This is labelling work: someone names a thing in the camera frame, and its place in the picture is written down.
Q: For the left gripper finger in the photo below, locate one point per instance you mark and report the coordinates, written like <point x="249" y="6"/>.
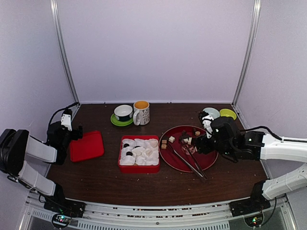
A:
<point x="77" y="137"/>
<point x="80" y="129"/>

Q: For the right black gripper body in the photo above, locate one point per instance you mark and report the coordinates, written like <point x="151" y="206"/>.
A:
<point x="222" y="148"/>

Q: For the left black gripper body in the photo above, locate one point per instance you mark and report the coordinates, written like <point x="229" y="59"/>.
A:
<point x="75" y="132"/>

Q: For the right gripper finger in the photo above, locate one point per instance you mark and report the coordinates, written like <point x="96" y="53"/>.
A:
<point x="199" y="140"/>
<point x="202" y="149"/>

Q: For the red box lid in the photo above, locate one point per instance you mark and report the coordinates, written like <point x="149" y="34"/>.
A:
<point x="89" y="147"/>

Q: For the metal tongs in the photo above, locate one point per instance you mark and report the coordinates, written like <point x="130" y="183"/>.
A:
<point x="198" y="170"/>

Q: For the white heart chocolate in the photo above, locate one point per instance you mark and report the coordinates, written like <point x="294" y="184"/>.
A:
<point x="148" y="152"/>

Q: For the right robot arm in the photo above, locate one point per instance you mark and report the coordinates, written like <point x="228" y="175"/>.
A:
<point x="259" y="143"/>

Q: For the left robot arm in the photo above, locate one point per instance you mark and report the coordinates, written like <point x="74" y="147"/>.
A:
<point x="24" y="158"/>

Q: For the white square chocolate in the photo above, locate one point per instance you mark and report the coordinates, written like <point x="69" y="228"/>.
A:
<point x="171" y="139"/>

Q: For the red chocolate box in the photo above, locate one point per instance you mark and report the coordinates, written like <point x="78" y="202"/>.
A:
<point x="139" y="169"/>

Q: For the round red tray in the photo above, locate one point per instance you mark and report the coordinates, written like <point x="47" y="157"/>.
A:
<point x="205" y="160"/>

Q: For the lime green bowl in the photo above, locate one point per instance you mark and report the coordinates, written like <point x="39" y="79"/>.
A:
<point x="228" y="113"/>

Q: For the light blue bowl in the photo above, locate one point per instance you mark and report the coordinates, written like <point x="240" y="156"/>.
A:
<point x="212" y="111"/>

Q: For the green saucer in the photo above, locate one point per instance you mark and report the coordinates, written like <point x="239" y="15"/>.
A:
<point x="118" y="123"/>

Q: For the white and dark cup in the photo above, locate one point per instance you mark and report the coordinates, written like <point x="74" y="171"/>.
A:
<point x="123" y="112"/>

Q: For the white paper liner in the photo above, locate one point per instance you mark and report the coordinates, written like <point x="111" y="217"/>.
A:
<point x="142" y="160"/>

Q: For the white patterned mug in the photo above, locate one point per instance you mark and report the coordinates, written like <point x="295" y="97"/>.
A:
<point x="141" y="115"/>

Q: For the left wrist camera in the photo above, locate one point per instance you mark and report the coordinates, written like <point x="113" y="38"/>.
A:
<point x="66" y="119"/>

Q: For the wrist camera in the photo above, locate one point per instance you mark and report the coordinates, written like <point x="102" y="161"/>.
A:
<point x="66" y="119"/>
<point x="206" y="120"/>

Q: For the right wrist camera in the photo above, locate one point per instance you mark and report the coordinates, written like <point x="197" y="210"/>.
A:
<point x="206" y="120"/>

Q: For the metal base rail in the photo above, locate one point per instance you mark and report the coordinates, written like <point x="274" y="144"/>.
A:
<point x="212" y="216"/>

